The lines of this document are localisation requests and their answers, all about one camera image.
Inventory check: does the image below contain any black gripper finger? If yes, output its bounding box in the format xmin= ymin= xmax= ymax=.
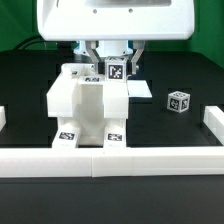
xmin=128 ymin=40 xmax=145 ymax=75
xmin=85 ymin=41 xmax=105 ymax=74

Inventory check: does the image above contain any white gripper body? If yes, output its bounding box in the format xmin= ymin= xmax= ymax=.
xmin=37 ymin=0 xmax=194 ymax=41

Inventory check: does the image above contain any white chair back frame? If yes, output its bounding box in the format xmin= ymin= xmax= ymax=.
xmin=47 ymin=63 xmax=129 ymax=119

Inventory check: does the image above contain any white chair seat part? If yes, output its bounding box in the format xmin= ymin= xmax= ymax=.
xmin=58 ymin=118 xmax=126 ymax=148

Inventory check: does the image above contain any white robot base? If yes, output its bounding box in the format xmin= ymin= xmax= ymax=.
xmin=73 ymin=40 xmax=133 ymax=63

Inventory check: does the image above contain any white tag sheet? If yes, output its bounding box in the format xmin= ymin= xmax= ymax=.
xmin=127 ymin=80 xmax=152 ymax=98

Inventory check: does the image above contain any white side block left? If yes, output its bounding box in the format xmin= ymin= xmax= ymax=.
xmin=0 ymin=106 xmax=6 ymax=132

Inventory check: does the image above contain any white obstacle fence bar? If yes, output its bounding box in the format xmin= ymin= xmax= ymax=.
xmin=0 ymin=146 xmax=224 ymax=178

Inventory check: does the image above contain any black base cable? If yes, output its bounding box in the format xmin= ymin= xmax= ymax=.
xmin=13 ymin=34 xmax=46 ymax=51

